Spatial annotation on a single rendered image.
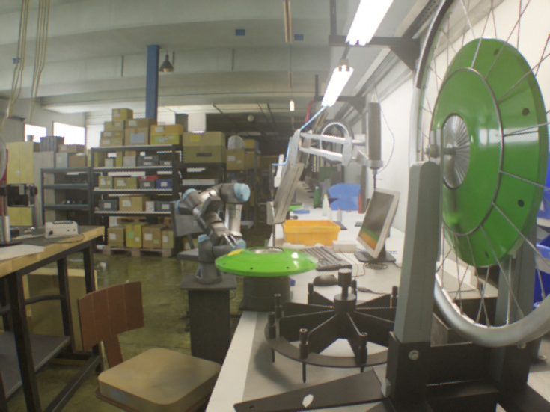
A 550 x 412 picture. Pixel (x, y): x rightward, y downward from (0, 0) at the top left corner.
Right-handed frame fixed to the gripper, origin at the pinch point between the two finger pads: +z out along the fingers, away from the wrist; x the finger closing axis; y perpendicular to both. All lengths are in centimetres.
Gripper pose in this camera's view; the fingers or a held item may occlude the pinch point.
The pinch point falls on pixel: (236, 247)
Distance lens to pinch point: 139.1
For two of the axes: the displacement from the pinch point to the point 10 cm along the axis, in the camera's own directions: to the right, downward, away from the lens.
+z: 5.8, 6.2, -5.3
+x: -7.1, 0.6, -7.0
